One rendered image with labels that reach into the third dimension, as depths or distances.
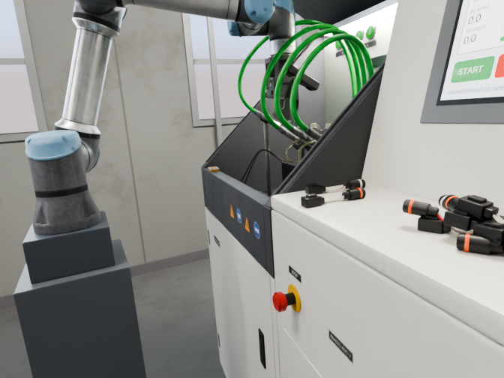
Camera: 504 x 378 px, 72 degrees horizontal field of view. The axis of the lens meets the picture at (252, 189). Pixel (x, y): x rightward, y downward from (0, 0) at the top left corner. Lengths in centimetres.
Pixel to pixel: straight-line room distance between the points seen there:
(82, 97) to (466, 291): 94
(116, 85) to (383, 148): 212
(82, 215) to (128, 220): 179
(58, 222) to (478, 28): 90
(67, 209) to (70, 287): 18
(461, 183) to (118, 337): 82
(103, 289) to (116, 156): 178
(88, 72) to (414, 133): 80
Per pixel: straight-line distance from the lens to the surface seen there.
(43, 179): 93
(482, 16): 70
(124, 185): 265
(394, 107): 78
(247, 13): 93
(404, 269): 41
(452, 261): 43
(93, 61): 105
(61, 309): 94
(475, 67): 67
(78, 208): 93
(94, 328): 97
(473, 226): 46
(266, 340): 94
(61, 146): 91
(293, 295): 68
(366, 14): 129
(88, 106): 105
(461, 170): 64
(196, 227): 284
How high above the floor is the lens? 115
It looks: 12 degrees down
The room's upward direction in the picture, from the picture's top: 4 degrees counter-clockwise
